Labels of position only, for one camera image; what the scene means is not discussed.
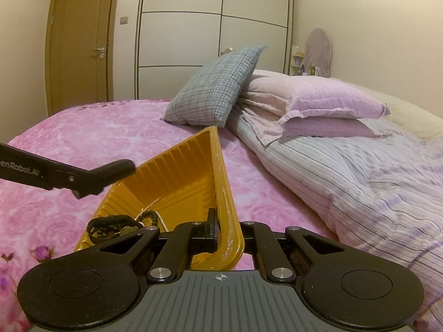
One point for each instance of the white panelled wardrobe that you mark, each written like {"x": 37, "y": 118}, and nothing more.
{"x": 207, "y": 24}

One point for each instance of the yellow carved chair back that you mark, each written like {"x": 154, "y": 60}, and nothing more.
{"x": 227, "y": 51}

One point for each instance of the orange plastic tray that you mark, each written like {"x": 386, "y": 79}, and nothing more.
{"x": 180, "y": 173}

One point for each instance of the small shelf with bottles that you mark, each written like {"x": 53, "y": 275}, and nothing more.
{"x": 304, "y": 65}

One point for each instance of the cream padded headboard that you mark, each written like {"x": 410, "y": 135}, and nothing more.
{"x": 412, "y": 110}

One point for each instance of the flat pink pillow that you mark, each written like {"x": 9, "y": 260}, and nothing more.
{"x": 328, "y": 128}

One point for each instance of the large pink pillow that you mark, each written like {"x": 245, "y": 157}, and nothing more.
{"x": 318, "y": 95}

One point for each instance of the round mauve covered mirror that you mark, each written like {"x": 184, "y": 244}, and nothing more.
{"x": 319, "y": 52}

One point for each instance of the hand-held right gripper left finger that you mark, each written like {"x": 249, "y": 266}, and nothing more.
{"x": 213, "y": 226}

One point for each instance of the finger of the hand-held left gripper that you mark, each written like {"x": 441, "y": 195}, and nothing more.
{"x": 88, "y": 190}
{"x": 114, "y": 169}

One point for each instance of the brown wooden door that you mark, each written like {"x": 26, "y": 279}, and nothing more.
{"x": 79, "y": 24}

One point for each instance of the pale bead strand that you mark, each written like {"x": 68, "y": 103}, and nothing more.
{"x": 150, "y": 204}

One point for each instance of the pink floral blanket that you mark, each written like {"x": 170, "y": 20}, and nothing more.
{"x": 86, "y": 128}

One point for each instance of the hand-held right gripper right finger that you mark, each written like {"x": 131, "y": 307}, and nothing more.
{"x": 252, "y": 231}

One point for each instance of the grey checked pillow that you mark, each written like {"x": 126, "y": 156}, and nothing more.
{"x": 214, "y": 88}

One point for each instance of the wall light switch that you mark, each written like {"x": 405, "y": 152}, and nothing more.
{"x": 124, "y": 19}

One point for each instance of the striped duvet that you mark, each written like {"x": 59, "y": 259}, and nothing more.
{"x": 346, "y": 179}

